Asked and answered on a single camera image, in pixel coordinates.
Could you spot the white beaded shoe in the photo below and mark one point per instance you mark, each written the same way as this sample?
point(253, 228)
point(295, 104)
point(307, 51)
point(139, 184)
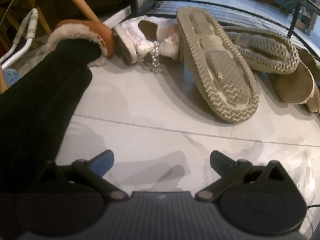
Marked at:
point(148, 38)

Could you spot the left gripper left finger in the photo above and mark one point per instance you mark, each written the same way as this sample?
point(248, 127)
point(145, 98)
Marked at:
point(90, 173)

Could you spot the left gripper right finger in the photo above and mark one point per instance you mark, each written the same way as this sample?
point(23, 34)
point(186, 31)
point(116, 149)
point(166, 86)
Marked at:
point(230, 171)

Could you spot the white metal tube frame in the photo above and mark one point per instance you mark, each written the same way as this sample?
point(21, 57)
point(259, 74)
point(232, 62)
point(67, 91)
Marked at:
point(27, 27)

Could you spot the brown fur-lined slipper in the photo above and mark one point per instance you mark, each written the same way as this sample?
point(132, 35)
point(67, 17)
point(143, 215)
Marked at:
point(95, 32)

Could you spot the beige slipper upturned sole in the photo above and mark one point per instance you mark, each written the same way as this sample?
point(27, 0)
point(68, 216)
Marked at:
point(219, 71)

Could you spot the beige slipper treaded sole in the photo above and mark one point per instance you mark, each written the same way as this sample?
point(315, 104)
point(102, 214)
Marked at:
point(264, 50)

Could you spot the beige slide sandal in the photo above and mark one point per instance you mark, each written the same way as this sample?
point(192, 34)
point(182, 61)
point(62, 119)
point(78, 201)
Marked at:
point(302, 85)

